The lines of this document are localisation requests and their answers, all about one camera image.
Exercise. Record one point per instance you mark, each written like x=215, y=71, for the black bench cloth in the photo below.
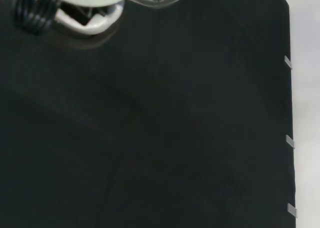
x=150, y=125

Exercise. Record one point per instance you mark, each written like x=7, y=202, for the clear cloth clip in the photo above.
x=292, y=210
x=290, y=141
x=288, y=62

